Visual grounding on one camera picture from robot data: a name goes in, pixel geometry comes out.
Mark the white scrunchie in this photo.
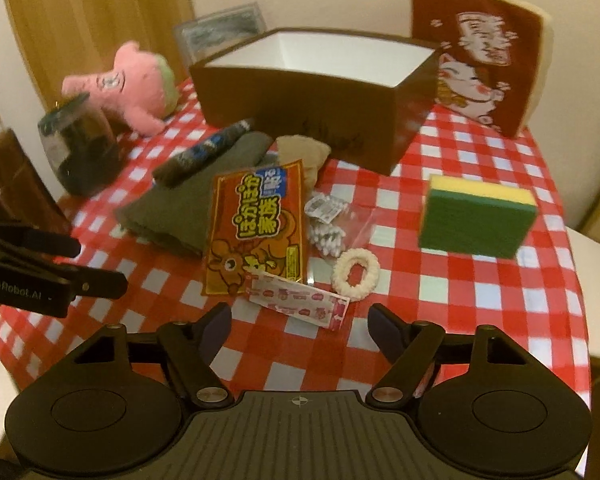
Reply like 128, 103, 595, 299
332, 248, 380, 301

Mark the pink plush toy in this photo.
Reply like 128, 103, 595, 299
61, 41, 180, 136

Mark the green yellow sponge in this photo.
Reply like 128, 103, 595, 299
418, 174, 538, 259

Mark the pink white plaster strip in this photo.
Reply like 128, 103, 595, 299
247, 272, 350, 330

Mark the grey microfibre cloth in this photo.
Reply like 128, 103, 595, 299
114, 131, 274, 257

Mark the clear jar with dark contents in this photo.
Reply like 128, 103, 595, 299
38, 92, 122, 197

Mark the dark patterned rolled sock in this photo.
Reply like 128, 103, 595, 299
152, 119, 253, 188

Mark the cotton swabs plastic bag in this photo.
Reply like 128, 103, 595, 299
304, 191, 376, 259

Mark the orange heat pack packet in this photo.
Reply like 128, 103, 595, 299
202, 159, 306, 296

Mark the wooden door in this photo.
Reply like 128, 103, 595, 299
6, 0, 194, 108

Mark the red white checkered tablecloth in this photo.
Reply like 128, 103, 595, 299
0, 82, 591, 398

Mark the dark brown wooden object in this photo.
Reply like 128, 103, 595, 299
0, 129, 72, 234

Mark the brown cardboard box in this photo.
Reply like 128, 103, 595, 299
189, 27, 441, 176

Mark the red lucky cat cushion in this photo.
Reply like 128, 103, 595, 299
412, 0, 554, 138

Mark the framed grey picture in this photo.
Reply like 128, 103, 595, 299
173, 2, 268, 67

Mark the beige sock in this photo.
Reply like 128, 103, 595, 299
276, 134, 332, 196

